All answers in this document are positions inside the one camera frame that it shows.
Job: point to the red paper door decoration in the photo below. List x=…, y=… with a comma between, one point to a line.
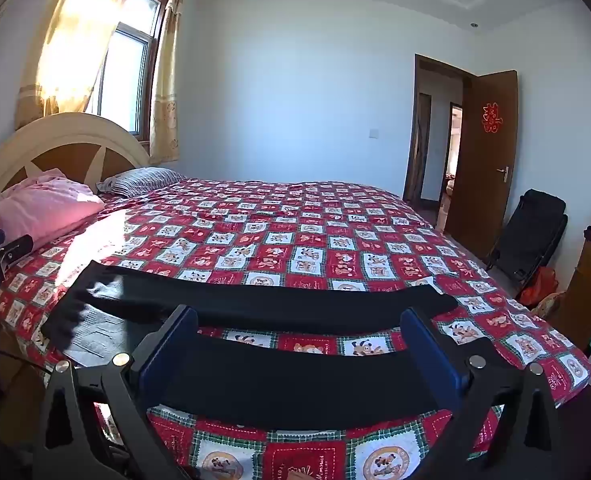
x=492, y=117

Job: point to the pink pillow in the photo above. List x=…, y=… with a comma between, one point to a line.
x=40, y=207

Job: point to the yellow sheer curtain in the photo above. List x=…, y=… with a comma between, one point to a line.
x=75, y=45

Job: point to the wooden cabinet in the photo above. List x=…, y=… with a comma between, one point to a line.
x=588, y=290

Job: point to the window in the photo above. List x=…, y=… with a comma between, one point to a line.
x=125, y=75

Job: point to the brown wooden door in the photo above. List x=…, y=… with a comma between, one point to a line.
x=480, y=175

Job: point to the striped grey pillow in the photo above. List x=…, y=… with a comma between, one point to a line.
x=143, y=180

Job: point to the cream wooden headboard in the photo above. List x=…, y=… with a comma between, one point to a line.
x=70, y=132

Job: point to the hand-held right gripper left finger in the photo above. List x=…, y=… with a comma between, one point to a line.
x=168, y=355

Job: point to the yellow patterned curtain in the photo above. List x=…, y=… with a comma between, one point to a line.
x=168, y=90

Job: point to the black pants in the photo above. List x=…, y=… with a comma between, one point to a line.
x=285, y=375

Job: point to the red bag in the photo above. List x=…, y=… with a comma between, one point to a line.
x=540, y=287

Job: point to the black folding chair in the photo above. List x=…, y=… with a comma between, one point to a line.
x=535, y=235

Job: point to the red printed bed blanket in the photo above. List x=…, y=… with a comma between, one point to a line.
x=295, y=240

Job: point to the brown door frame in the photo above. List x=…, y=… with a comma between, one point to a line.
x=418, y=110

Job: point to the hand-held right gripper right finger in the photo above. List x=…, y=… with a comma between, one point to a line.
x=430, y=355

